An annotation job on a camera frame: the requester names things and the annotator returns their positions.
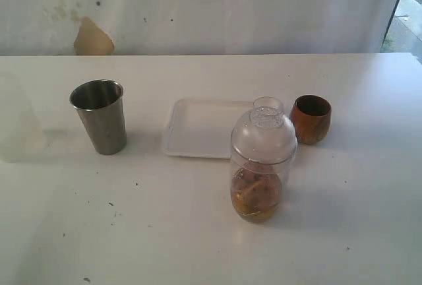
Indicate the brown food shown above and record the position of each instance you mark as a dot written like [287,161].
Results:
[254,193]

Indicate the clear plastic measuring cup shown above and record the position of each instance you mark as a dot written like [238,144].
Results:
[282,170]

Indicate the white rectangular tray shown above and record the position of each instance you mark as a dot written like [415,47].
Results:
[202,128]

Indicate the white backdrop cloth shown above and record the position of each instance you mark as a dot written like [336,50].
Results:
[188,27]

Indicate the brown wooden cup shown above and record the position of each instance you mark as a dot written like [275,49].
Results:
[311,116]

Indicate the stainless steel cup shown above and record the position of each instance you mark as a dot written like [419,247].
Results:
[99,104]

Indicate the clear plastic shaker lid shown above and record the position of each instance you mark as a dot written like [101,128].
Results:
[264,134]

